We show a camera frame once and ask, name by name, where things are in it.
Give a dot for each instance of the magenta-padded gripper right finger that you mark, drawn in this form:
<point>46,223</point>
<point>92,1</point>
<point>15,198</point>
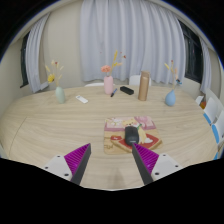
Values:
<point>147,159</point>

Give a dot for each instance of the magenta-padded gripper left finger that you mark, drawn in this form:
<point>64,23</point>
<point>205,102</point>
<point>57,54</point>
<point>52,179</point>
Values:
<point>77,159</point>

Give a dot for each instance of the black computer mouse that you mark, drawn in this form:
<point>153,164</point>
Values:
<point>131,135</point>

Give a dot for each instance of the white remote control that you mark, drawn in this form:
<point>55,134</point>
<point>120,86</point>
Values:
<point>82,99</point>

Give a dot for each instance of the blue vase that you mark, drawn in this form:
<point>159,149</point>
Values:
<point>170,99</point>

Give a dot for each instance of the pale green vase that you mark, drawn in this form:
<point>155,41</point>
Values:
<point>60,95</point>

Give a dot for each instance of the small black case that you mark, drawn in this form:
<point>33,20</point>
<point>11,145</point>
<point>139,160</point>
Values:
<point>127,90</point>

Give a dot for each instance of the tan insulated bottle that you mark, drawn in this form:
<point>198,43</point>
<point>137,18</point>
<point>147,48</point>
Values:
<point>144,86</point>

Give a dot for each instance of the dark pen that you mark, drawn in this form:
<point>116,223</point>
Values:
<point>114,92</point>

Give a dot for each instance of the white chair with blue trim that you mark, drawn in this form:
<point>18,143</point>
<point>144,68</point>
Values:
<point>212,110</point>
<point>219,130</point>

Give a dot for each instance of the pink vase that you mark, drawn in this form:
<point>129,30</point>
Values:
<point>108,85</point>

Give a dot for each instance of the yellow dried flower bunch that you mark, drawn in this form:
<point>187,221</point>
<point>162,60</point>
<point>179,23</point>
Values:
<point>51,78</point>

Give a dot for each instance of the beige dried flower sprigs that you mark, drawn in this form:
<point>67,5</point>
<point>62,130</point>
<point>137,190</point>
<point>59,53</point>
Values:
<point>173,75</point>

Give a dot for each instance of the narrow white curtain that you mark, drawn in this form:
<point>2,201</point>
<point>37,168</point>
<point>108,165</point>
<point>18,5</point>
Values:
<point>37,56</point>
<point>206,70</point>

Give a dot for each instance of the dark window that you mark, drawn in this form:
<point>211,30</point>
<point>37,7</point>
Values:
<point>24,60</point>
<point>193,53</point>

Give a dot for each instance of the wide white curtain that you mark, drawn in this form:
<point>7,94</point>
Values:
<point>133,40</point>

